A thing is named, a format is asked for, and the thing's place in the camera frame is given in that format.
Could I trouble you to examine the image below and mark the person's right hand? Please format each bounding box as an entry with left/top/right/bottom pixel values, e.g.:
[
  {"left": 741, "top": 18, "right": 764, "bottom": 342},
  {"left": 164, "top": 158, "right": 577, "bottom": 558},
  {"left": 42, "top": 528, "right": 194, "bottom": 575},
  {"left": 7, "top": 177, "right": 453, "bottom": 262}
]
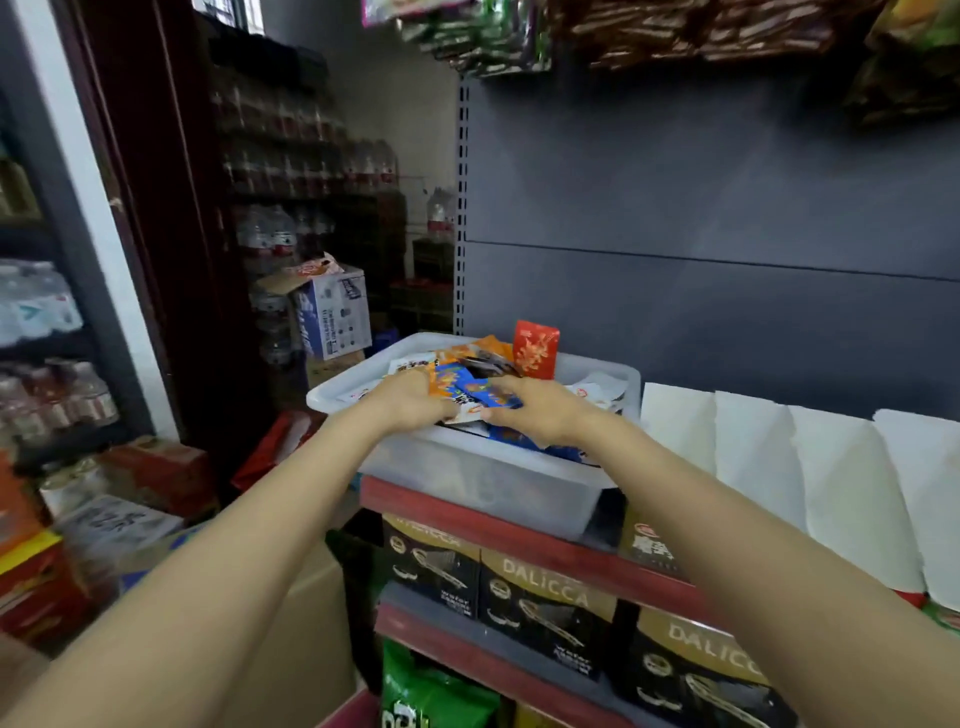
[{"left": 483, "top": 375, "right": 599, "bottom": 449}]

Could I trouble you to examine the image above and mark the person's left hand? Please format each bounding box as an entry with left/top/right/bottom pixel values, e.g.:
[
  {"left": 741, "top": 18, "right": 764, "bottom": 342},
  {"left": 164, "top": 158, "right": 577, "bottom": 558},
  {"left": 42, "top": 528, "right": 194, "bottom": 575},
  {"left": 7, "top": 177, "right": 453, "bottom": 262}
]
[{"left": 360, "top": 367, "right": 459, "bottom": 437}]

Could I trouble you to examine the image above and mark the pile of snack packets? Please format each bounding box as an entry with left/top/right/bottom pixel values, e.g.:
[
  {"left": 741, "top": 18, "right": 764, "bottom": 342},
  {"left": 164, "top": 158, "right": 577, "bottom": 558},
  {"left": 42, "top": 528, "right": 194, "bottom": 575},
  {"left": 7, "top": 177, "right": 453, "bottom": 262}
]
[{"left": 382, "top": 337, "right": 632, "bottom": 459}]

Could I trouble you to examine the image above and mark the white plastic bin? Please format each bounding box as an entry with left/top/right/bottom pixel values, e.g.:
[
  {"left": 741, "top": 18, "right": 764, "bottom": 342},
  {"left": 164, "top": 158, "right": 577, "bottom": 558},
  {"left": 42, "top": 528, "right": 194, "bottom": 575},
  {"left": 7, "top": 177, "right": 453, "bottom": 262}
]
[{"left": 307, "top": 331, "right": 644, "bottom": 542}]

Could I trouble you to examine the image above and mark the gold display box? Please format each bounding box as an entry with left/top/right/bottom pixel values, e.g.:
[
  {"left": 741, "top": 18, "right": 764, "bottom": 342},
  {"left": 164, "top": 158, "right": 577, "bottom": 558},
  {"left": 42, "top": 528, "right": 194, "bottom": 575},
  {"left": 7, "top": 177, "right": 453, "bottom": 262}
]
[{"left": 619, "top": 382, "right": 719, "bottom": 575}]

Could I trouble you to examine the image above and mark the blue display box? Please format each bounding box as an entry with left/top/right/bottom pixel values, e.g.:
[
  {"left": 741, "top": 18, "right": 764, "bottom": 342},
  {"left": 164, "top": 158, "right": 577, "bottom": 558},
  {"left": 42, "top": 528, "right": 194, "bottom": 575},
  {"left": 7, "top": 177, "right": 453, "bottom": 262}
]
[{"left": 712, "top": 391, "right": 812, "bottom": 542}]

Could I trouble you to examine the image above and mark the red display box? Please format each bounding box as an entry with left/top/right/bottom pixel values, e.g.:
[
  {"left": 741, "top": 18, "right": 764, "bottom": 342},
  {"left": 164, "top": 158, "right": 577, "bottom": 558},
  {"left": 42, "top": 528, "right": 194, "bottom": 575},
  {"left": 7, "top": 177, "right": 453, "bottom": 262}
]
[{"left": 790, "top": 405, "right": 927, "bottom": 606}]

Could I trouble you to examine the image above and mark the green display box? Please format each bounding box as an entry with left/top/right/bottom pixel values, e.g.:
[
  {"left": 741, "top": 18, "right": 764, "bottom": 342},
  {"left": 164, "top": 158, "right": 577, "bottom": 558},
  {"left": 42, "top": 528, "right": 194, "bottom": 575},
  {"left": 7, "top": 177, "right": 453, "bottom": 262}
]
[{"left": 874, "top": 408, "right": 960, "bottom": 632}]

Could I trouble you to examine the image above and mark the person's left forearm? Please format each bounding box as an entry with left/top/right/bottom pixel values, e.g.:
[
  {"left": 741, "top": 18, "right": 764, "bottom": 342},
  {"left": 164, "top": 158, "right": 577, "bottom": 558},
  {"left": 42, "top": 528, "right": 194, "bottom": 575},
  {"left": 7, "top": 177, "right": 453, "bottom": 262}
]
[{"left": 0, "top": 397, "right": 399, "bottom": 728}]

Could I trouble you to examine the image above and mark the person's right forearm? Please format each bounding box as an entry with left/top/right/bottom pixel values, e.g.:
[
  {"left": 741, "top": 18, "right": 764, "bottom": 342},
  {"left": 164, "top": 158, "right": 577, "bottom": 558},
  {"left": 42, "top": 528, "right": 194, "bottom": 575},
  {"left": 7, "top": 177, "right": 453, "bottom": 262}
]
[{"left": 570, "top": 412, "right": 960, "bottom": 728}]

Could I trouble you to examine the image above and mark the plain brown cardboard carton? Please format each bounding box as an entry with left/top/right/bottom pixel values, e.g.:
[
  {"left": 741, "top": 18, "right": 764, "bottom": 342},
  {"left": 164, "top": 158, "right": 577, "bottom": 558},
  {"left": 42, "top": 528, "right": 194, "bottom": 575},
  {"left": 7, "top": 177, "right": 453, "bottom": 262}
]
[{"left": 304, "top": 349, "right": 366, "bottom": 389}]

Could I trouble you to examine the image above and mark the white blue carton box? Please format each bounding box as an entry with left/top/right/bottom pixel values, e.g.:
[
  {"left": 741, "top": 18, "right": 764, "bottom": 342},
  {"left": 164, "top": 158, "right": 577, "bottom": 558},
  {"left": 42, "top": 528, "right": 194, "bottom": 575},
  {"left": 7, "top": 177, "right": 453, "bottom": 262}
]
[{"left": 255, "top": 255, "right": 375, "bottom": 363}]

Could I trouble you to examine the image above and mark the green snack bag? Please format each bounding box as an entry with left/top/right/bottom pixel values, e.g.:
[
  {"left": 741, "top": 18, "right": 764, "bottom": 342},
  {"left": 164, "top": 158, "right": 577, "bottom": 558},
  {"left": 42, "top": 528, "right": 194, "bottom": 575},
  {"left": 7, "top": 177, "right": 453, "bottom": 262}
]
[{"left": 378, "top": 637, "right": 504, "bottom": 728}]

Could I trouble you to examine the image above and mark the blue print cardboard carton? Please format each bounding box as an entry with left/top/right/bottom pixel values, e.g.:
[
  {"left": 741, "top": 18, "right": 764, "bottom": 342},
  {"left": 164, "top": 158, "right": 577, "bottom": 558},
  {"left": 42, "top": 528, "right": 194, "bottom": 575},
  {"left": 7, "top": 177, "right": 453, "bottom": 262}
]
[{"left": 52, "top": 495, "right": 189, "bottom": 594}]

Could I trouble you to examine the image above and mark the red plastic bag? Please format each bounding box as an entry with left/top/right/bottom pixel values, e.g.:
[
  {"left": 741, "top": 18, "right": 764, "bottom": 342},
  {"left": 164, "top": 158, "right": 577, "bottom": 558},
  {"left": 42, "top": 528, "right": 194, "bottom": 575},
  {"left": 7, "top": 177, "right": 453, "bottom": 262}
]
[{"left": 232, "top": 412, "right": 320, "bottom": 494}]

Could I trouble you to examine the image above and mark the dark rack of bottled water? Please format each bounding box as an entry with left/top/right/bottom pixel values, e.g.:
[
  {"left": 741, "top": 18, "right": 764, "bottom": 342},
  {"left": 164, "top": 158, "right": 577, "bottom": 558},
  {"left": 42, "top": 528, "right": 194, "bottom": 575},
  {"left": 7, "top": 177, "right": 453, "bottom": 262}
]
[{"left": 202, "top": 15, "right": 459, "bottom": 369}]

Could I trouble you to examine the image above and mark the row of white label bottles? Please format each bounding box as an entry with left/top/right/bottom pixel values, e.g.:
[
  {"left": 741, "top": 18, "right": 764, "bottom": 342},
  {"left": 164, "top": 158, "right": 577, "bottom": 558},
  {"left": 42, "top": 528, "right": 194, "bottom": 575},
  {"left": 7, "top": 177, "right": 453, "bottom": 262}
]
[{"left": 0, "top": 360, "right": 119, "bottom": 444}]

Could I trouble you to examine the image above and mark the row of hanging green bags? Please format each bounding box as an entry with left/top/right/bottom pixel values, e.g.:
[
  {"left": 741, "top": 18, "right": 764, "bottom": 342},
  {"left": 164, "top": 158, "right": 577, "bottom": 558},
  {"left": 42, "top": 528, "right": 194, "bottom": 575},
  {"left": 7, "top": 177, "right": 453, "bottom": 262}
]
[{"left": 397, "top": 0, "right": 554, "bottom": 77}]

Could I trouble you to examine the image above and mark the row of clear water bottles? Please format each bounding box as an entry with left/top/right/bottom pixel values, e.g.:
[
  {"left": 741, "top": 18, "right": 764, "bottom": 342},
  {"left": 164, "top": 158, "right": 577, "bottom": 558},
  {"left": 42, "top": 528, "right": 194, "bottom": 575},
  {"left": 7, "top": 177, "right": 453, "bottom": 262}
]
[{"left": 0, "top": 262, "right": 84, "bottom": 347}]

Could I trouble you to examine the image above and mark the hanging pastel candy bag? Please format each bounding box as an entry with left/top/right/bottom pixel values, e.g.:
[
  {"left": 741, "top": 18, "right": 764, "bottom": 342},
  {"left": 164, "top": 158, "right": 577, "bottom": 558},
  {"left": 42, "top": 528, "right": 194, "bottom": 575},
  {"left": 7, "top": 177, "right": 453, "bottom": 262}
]
[{"left": 360, "top": 0, "right": 452, "bottom": 29}]

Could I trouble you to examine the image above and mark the row of hanging brown bags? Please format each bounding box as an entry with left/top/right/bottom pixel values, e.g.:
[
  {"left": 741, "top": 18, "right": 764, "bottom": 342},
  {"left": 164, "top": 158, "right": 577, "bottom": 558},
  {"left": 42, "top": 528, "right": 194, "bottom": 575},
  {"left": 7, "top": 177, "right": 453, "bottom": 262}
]
[{"left": 567, "top": 0, "right": 845, "bottom": 72}]

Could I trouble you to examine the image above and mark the red yellow carton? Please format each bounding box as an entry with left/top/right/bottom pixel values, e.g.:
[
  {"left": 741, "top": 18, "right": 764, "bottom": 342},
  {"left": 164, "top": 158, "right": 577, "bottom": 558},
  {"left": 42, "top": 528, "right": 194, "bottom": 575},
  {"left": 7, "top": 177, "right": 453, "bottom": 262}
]
[{"left": 0, "top": 528, "right": 95, "bottom": 650}]

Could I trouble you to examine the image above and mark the dark brown door frame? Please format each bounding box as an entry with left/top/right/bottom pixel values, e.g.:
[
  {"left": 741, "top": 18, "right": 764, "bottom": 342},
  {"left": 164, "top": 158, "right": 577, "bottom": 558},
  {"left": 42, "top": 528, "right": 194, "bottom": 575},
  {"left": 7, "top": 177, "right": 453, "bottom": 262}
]
[{"left": 52, "top": 0, "right": 287, "bottom": 497}]

